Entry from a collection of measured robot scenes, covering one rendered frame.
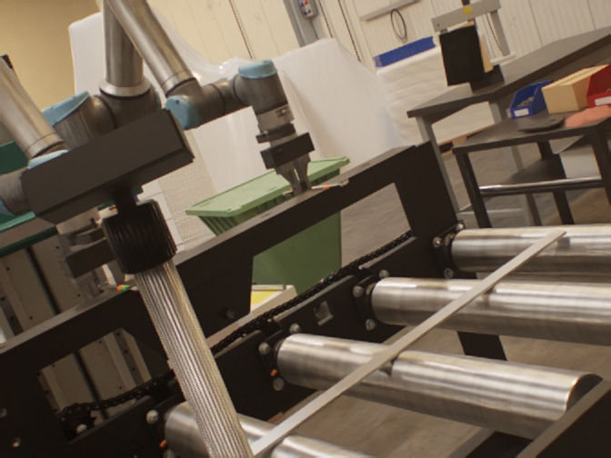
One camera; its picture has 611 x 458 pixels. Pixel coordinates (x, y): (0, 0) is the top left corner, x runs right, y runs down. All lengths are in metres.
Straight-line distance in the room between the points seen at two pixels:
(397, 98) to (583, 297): 7.00
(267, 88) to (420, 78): 6.50
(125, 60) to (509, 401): 1.56
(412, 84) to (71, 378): 6.28
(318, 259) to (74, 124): 2.38
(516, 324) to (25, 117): 1.16
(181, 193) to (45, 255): 2.94
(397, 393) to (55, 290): 1.42
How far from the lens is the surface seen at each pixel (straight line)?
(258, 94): 2.02
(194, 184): 5.52
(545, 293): 1.63
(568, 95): 4.31
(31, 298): 2.67
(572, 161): 4.09
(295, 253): 4.48
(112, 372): 2.75
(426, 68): 8.47
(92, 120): 2.47
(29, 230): 2.40
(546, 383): 1.30
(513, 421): 1.34
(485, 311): 1.72
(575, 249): 1.91
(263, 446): 1.40
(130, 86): 2.50
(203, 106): 2.03
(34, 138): 1.97
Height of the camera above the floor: 1.49
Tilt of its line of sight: 12 degrees down
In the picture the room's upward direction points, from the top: 21 degrees counter-clockwise
